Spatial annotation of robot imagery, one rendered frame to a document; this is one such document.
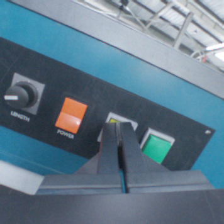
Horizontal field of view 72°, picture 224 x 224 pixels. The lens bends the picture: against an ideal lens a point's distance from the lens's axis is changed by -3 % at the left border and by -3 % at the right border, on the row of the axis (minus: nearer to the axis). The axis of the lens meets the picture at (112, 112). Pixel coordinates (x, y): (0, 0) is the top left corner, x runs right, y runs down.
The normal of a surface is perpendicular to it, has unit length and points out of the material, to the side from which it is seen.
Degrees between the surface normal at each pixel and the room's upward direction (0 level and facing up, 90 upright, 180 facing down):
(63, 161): 90
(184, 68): 90
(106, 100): 90
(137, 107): 90
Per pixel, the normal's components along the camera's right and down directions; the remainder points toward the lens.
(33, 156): 0.01, 0.29
